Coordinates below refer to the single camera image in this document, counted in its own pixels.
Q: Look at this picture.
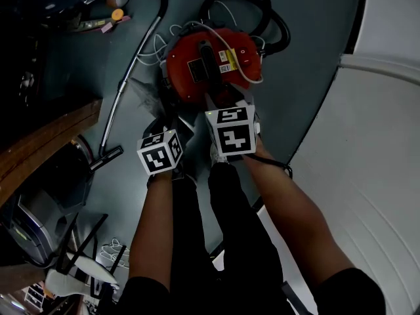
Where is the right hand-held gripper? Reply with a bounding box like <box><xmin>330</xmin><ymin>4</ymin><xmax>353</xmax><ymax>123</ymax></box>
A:
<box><xmin>204</xmin><ymin>84</ymin><xmax>263</xmax><ymax>159</ymax></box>

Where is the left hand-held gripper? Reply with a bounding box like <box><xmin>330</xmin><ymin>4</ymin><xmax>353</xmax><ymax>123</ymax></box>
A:
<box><xmin>136</xmin><ymin>116</ymin><xmax>184</xmax><ymax>177</ymax></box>

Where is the red vacuum cleaner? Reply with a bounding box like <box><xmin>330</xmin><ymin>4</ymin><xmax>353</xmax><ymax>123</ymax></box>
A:
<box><xmin>159</xmin><ymin>27</ymin><xmax>265</xmax><ymax>108</ymax></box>

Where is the person's left forearm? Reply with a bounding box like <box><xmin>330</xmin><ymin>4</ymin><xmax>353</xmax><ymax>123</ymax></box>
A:
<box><xmin>129</xmin><ymin>172</ymin><xmax>175</xmax><ymax>287</ymax></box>

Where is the person's right forearm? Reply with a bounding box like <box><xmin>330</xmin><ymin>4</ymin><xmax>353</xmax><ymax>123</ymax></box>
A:
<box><xmin>241</xmin><ymin>135</ymin><xmax>358</xmax><ymax>290</ymax></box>

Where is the metal vacuum wand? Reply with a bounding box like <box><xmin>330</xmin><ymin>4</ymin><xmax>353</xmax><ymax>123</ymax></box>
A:
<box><xmin>88</xmin><ymin>15</ymin><xmax>164</xmax><ymax>174</ymax></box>

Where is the person's right white shoe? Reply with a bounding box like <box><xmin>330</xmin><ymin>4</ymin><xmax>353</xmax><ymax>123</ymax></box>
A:
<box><xmin>209</xmin><ymin>140</ymin><xmax>231</xmax><ymax>165</ymax></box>

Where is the pink block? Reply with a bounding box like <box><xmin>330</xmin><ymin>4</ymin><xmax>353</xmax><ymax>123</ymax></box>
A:
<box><xmin>100</xmin><ymin>15</ymin><xmax>132</xmax><ymax>34</ymax></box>

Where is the light wooden stair beam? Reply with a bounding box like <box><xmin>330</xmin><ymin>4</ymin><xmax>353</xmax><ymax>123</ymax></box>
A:
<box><xmin>0</xmin><ymin>98</ymin><xmax>104</xmax><ymax>206</ymax></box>

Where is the person's black clothing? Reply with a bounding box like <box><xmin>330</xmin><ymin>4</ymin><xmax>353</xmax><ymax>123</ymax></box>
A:
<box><xmin>116</xmin><ymin>161</ymin><xmax>388</xmax><ymax>315</ymax></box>

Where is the white door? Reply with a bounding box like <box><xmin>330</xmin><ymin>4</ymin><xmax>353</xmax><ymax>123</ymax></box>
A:
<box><xmin>255</xmin><ymin>0</ymin><xmax>420</xmax><ymax>315</ymax></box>

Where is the black floor scrubber machine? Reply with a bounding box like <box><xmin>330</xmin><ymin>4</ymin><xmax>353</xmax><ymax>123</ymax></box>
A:
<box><xmin>0</xmin><ymin>136</ymin><xmax>96</xmax><ymax>268</ymax></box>

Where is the white plastic object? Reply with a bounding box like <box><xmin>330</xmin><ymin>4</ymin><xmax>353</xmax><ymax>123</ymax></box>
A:
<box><xmin>43</xmin><ymin>253</ymin><xmax>119</xmax><ymax>299</ymax></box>

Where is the white power cable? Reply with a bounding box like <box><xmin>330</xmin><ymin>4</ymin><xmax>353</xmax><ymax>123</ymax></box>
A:
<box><xmin>136</xmin><ymin>0</ymin><xmax>265</xmax><ymax>85</ymax></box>

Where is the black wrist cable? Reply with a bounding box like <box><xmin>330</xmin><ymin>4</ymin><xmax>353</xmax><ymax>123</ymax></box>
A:
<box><xmin>244</xmin><ymin>154</ymin><xmax>294</xmax><ymax>179</ymax></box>

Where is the black vacuum hose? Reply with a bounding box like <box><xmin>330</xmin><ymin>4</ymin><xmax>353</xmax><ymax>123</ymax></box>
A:
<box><xmin>146</xmin><ymin>0</ymin><xmax>292</xmax><ymax>58</ymax></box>

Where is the white cable coil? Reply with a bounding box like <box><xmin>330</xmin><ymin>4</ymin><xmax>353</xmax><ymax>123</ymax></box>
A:
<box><xmin>99</xmin><ymin>237</ymin><xmax>131</xmax><ymax>269</ymax></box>

